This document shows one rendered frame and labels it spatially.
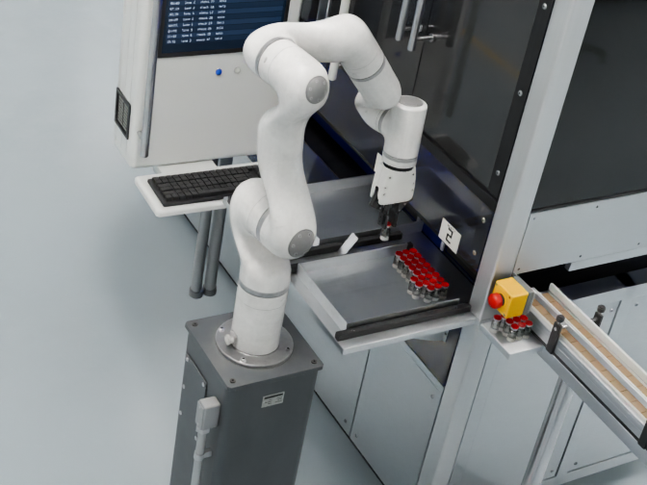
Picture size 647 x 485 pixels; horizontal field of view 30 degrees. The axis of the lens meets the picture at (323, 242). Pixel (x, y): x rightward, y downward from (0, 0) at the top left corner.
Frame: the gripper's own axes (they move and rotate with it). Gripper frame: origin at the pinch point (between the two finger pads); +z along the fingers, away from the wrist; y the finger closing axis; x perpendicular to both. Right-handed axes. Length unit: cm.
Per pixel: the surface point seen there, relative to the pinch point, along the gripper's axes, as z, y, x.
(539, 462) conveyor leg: 63, -40, 34
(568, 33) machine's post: -55, -24, 20
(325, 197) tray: 22, -14, -48
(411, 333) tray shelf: 26.9, -4.2, 12.7
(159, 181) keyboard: 26, 25, -77
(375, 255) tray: 23.2, -12.1, -17.4
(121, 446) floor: 111, 38, -62
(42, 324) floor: 106, 41, -126
